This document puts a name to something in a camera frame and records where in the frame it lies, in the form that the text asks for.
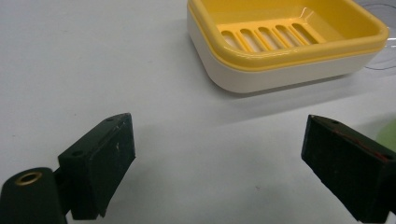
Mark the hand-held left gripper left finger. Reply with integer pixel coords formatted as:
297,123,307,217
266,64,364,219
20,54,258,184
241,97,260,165
53,112,136,221

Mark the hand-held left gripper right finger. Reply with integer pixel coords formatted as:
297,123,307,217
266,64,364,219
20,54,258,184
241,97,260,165
301,114,396,224

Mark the green soap bar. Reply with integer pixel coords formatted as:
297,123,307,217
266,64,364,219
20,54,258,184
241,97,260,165
375,120,396,153

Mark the clear plastic lid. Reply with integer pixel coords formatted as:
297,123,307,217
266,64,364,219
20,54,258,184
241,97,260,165
354,0,396,71

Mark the yellow and white soap dish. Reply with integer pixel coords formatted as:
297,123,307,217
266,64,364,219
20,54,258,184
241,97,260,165
186,0,390,94

